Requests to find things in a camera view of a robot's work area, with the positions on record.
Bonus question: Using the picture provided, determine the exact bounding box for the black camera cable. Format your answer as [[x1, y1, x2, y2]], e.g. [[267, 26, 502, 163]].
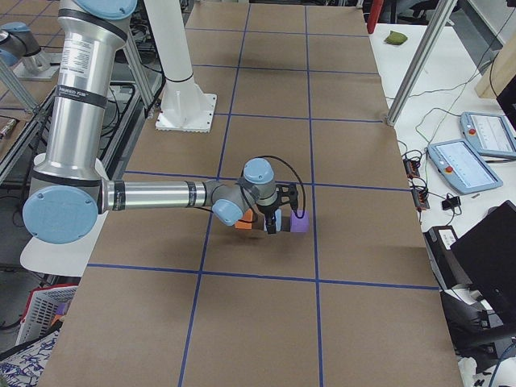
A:
[[237, 155, 307, 221]]

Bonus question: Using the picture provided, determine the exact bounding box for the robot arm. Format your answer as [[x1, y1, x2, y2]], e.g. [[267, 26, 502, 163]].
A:
[[1, 22, 60, 81]]

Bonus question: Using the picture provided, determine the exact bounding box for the orange foam block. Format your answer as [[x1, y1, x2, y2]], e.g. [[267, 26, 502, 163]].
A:
[[235, 209, 255, 230]]

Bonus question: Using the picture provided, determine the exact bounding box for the black box with label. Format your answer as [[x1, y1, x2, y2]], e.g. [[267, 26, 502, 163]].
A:
[[423, 226, 461, 288]]

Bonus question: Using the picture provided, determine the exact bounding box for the far teach pendant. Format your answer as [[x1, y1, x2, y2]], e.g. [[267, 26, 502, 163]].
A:
[[460, 112, 515, 160]]

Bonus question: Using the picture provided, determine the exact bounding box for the black laptop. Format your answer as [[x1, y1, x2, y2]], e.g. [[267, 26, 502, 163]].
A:
[[451, 200, 515, 323]]

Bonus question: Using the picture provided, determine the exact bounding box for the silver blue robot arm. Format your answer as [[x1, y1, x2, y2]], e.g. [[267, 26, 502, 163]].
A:
[[23, 1, 280, 244]]

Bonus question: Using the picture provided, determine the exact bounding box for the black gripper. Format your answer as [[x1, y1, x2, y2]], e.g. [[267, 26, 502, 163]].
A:
[[257, 202, 281, 235]]

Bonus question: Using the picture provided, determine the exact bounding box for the wooden board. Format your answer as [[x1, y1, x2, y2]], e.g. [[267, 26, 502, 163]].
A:
[[475, 34, 515, 99]]

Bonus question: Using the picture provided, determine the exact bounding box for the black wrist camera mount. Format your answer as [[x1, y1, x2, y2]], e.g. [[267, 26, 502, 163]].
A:
[[276, 183, 298, 211]]

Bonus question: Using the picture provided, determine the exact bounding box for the orange terminal board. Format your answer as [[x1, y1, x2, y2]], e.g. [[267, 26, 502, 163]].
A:
[[411, 189, 430, 212], [402, 158, 421, 179]]

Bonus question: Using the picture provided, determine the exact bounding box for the orange terminal board upper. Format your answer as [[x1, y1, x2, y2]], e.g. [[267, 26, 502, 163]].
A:
[[402, 158, 421, 179]]

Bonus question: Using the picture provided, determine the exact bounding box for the near teach pendant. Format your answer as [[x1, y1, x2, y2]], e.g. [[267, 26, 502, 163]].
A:
[[427, 139, 503, 194]]

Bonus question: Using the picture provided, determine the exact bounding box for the teach pendant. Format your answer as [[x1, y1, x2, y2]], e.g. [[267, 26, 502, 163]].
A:
[[460, 112, 515, 160], [427, 139, 503, 194]]

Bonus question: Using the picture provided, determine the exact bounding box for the blue patterned cloth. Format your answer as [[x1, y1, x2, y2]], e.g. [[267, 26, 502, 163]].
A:
[[1, 331, 60, 387]]

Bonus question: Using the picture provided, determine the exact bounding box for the white perforated basket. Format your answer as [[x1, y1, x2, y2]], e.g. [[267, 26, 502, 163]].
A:
[[15, 284, 78, 345]]

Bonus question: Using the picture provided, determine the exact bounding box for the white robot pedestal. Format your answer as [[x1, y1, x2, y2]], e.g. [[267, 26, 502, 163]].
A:
[[144, 0, 217, 132]]

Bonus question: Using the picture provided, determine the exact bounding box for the orange terminal board lower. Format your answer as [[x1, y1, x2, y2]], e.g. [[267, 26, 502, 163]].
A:
[[411, 189, 430, 212]]

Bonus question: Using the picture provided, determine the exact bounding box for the green bean bag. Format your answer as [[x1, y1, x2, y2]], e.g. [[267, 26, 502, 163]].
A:
[[385, 31, 408, 45]]

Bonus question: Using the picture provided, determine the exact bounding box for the aluminium frame post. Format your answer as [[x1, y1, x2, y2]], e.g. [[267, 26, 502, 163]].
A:
[[385, 0, 458, 127]]

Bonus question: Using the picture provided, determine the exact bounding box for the light blue foam block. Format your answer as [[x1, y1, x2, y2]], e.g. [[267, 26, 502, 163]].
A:
[[264, 209, 282, 233]]

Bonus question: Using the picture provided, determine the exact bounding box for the purple foam block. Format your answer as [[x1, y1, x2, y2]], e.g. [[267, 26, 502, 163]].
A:
[[289, 210, 310, 233]]

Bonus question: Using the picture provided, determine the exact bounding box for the small black adapter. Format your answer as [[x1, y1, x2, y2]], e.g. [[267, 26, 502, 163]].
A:
[[441, 195, 461, 210]]

